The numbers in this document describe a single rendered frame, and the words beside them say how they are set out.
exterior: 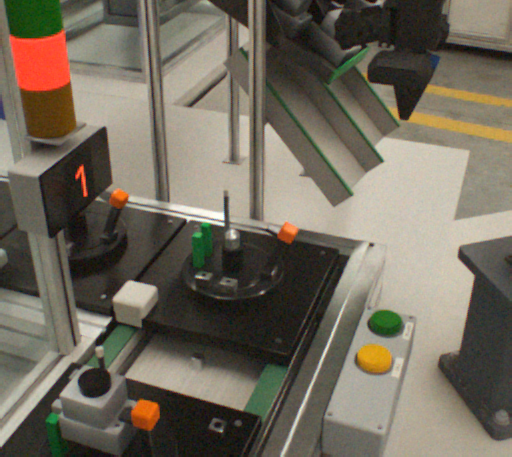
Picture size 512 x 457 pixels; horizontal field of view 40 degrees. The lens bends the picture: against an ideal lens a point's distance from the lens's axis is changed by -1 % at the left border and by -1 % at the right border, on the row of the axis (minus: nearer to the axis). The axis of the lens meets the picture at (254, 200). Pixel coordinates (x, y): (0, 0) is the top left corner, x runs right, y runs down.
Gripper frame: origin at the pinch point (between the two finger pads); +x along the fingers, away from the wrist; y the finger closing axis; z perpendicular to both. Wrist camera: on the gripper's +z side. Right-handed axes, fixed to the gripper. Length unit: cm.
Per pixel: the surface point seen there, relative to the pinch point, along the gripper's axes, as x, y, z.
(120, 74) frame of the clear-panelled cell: 37, -80, 88
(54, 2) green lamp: -13.9, 24.2, 29.0
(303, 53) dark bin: 2.5, -15.8, 17.3
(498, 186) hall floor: 125, -219, -15
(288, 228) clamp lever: 18.1, 5.5, 12.2
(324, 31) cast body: 0.9, -21.5, 15.9
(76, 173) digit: 3.5, 24.7, 28.9
